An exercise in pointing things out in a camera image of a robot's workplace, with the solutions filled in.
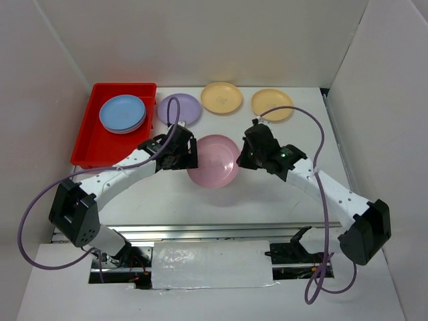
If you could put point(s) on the yellow plate back right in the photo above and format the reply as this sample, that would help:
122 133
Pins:
267 99

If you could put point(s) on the blue plate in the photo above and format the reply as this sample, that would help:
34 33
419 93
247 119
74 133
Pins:
122 124
126 105

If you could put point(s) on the yellow plate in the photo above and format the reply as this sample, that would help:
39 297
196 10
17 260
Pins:
221 98
267 99

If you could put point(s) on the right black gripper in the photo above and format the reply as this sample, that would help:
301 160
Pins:
243 160

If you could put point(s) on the yellow plate back centre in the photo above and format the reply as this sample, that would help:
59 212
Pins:
221 98

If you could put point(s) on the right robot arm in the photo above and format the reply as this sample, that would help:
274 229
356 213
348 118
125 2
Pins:
367 225

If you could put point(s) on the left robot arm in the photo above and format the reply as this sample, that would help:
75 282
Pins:
76 206

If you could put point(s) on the red plastic bin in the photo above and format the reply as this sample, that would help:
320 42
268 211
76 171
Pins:
95 146

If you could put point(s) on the white taped cover panel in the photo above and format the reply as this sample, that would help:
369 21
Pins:
211 264

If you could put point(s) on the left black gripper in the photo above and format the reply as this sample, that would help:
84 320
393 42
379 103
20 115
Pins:
190 159

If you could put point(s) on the pink plate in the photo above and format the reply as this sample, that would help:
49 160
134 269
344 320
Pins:
217 155

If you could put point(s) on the aluminium rail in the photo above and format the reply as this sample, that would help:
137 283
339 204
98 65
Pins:
146 233

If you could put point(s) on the purple plate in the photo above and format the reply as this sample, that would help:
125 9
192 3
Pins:
122 132
190 109

